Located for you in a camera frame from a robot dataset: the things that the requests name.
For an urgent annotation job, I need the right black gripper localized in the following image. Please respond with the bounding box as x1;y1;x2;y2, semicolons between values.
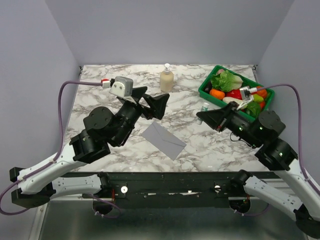
196;100;261;147

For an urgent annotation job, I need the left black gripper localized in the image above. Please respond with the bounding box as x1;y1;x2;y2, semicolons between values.
113;87;171;147

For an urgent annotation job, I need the green white glue stick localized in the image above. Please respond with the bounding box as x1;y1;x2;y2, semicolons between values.
196;101;210;126

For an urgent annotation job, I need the grey envelope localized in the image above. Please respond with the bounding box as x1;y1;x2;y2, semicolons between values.
141;121;186;160

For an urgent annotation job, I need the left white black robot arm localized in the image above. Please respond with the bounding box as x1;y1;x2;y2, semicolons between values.
10;86;170;209

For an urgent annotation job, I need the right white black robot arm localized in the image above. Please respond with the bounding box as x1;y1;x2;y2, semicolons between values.
196;101;320;239

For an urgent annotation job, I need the white toy radish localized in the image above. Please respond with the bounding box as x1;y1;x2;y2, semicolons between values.
222;96;243;105

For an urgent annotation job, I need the orange toy fruit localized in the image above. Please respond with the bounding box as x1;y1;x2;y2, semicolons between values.
209;89;225;101

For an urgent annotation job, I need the beige soap pump bottle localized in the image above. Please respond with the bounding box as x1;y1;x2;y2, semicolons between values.
160;63;174;93

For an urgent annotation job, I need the red toy pepper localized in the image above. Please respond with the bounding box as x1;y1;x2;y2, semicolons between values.
225;89;242;100

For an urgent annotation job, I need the dark toy eggplant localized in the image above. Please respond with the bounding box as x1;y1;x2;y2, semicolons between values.
204;84;212;93

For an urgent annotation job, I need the green toy leaf vegetable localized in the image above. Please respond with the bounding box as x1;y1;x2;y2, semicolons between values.
244;101;261;119

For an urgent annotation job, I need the green toy lettuce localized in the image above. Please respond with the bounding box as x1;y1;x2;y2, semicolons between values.
210;70;243;92

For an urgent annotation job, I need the yellow toy pepper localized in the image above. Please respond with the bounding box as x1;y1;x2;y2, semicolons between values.
241;86;251;91

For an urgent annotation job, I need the green toy pear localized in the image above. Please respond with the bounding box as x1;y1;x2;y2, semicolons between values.
252;94;264;104

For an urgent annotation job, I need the orange toy tomato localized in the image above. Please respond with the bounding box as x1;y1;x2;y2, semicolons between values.
256;86;268;99

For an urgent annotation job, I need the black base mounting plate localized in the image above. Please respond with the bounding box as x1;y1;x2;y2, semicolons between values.
94;170;253;209

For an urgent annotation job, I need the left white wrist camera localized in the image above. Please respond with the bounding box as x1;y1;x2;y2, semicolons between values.
109;76;135;103

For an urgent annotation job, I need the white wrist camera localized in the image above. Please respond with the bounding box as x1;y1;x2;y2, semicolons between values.
237;87;257;110
109;76;135;103

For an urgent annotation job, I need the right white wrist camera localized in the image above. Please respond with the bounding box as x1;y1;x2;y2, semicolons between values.
237;87;257;110

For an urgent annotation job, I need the aluminium frame rail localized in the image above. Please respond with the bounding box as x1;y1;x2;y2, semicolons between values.
50;194;94;201

